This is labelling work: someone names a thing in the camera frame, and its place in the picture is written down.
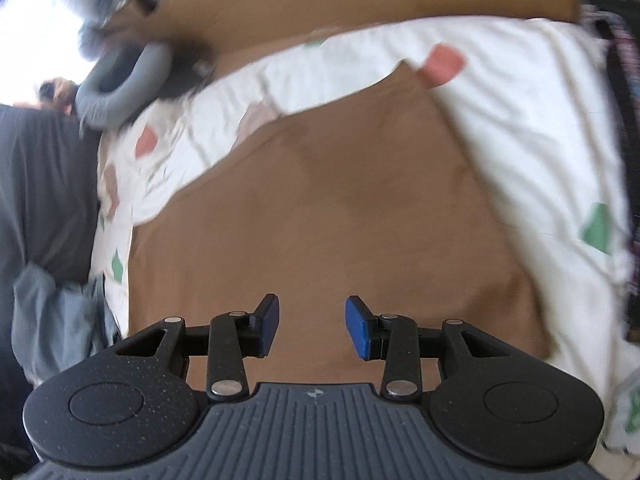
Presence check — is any brown t-shirt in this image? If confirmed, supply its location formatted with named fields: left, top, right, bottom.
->
left=128, top=64, right=549, bottom=384

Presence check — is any grey-blue garment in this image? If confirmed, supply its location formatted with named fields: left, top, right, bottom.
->
left=11, top=263, right=122, bottom=387

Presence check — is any dark grey pillow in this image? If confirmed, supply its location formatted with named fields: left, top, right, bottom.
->
left=1, top=105, right=100, bottom=289

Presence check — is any grey neck pillow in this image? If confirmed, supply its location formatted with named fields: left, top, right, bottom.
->
left=75, top=42, right=174, bottom=131

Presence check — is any cream bear print blanket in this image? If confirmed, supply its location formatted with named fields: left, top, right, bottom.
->
left=91, top=18, right=639, bottom=479

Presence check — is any teddy bear toy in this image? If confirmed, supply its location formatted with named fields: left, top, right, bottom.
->
left=38, top=78, right=79, bottom=116

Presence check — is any white pillow in plastic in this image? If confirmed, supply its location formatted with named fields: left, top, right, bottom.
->
left=77, top=0, right=130, bottom=61

